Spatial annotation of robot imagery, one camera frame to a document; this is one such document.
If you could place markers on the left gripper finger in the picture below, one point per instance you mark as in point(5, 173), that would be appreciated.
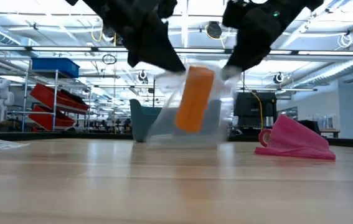
point(157, 53)

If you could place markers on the pink bandage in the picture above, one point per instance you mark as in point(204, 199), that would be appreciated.
point(294, 143)

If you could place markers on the red storage bin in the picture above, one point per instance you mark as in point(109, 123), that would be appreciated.
point(45, 119)
point(45, 93)

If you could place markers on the black office chair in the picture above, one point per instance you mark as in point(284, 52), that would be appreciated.
point(313, 124)

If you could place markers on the white robot figure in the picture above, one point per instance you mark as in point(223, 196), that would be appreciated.
point(0, 96)

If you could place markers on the blue storage bin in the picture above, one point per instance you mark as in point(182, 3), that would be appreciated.
point(54, 67)

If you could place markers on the metal shelf rack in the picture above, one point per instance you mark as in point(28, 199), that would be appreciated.
point(55, 81)

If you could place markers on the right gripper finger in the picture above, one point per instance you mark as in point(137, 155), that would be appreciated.
point(257, 40)

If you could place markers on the teal plastic bin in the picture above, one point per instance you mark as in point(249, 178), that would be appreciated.
point(140, 121)

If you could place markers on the orange bandage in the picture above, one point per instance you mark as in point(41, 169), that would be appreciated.
point(195, 99)

